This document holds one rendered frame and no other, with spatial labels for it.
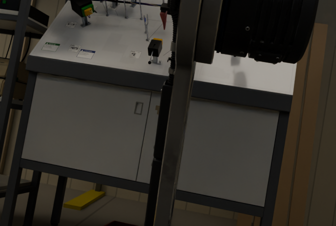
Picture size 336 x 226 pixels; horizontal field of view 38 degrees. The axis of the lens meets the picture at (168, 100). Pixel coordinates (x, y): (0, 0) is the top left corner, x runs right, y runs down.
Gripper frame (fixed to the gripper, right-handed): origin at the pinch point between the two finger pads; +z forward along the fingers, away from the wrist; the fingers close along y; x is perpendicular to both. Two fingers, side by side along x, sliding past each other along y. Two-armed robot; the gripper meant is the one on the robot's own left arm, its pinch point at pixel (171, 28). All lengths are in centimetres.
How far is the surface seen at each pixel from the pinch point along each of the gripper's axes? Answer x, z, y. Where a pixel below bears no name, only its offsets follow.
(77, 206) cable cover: -68, 156, 55
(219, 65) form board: -11.4, 16.8, -21.6
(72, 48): -17, 22, 46
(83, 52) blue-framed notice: -14.1, 22.4, 39.8
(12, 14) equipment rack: -19, 12, 76
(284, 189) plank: -112, 143, -85
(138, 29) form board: -32.5, 13.4, 18.8
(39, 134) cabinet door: 5, 57, 53
